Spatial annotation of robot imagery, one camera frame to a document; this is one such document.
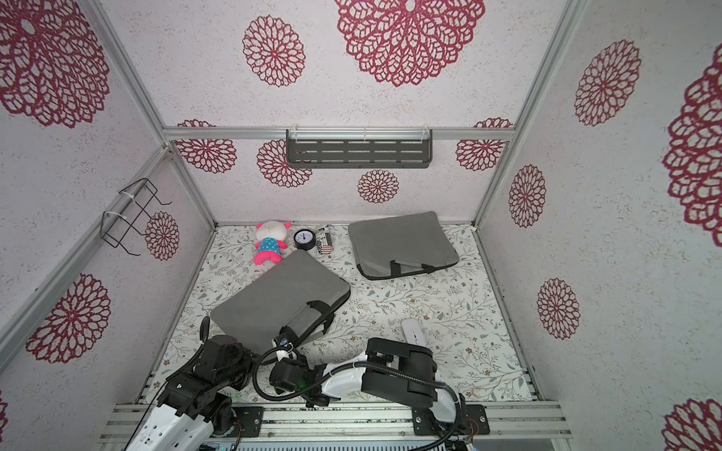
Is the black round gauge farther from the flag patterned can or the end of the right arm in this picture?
the end of the right arm

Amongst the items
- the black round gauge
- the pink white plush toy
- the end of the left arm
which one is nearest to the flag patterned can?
the black round gauge

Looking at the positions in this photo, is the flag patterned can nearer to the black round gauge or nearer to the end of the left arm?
the black round gauge

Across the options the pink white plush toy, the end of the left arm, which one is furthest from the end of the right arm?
the pink white plush toy

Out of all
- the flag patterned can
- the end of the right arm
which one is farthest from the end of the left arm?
the flag patterned can

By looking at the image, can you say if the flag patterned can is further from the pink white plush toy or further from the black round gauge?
the pink white plush toy

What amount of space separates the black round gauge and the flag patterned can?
23 mm

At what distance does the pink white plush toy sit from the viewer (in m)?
1.05

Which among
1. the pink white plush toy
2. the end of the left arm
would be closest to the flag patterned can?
the pink white plush toy

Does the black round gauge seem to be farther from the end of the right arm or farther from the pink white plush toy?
the end of the right arm

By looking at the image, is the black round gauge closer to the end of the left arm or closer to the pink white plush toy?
the pink white plush toy

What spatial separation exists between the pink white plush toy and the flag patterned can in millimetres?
137

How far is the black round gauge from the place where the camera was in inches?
44.9

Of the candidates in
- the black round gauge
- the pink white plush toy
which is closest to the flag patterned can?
the black round gauge

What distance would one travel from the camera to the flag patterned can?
112 centimetres
